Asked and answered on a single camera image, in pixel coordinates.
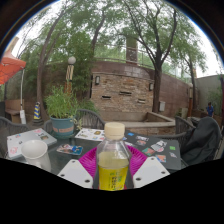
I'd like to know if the clear bottle with yellow label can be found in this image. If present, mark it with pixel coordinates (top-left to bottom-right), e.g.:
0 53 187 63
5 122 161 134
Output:
95 121 134 192

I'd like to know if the potted green plant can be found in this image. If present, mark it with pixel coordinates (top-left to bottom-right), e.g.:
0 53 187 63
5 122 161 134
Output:
44 85 98 140

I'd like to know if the orange canopy tent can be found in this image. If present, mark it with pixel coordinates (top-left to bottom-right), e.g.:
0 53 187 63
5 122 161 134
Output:
0 54 28 125

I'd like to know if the wooden bench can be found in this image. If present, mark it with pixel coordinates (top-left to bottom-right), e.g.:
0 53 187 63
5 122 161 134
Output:
4 98 25 125

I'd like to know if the black jacket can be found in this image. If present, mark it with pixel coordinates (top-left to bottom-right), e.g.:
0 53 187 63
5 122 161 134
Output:
181 116 223 166

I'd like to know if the white mug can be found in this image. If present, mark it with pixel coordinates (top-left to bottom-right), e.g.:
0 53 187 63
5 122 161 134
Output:
20 139 53 174

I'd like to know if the white sticker sheet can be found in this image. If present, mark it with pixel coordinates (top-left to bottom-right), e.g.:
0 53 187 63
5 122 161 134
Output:
74 127 107 143

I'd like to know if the wooden lamp post with globe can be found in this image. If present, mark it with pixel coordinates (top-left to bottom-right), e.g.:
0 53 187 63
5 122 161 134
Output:
64 55 77 96

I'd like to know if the black laptop with stickers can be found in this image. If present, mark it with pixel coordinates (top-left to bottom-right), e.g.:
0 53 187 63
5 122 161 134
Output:
123 130 183 165

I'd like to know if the person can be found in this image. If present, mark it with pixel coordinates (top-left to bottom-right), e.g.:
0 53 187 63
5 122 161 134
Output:
205 101 215 118

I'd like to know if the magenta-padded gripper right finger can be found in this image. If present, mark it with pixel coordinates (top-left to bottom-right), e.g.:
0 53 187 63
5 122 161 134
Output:
127 144 171 190

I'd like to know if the blue yellow striped cone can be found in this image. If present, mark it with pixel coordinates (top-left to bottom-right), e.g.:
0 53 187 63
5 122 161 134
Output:
33 101 43 122

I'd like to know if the small printed card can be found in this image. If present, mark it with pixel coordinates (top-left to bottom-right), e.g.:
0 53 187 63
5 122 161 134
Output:
55 143 85 157

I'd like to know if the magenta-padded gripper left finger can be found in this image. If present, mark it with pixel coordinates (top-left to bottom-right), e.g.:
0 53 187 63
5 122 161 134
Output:
57 145 101 190

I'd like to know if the silver laptop with stickers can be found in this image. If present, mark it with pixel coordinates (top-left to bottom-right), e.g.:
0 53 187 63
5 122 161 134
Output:
6 128 59 161

